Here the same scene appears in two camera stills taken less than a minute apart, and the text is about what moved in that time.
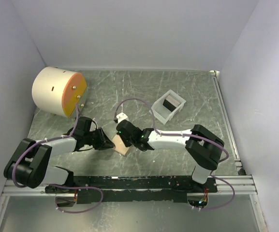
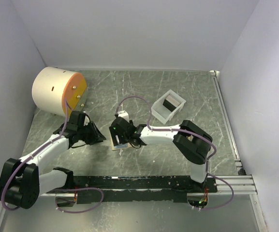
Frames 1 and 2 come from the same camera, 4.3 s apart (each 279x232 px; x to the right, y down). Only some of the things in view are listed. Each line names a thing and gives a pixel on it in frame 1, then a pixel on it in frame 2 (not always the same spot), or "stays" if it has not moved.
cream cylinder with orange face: (57, 91) stays
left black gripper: (103, 142) -> (96, 136)
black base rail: (109, 189) stays
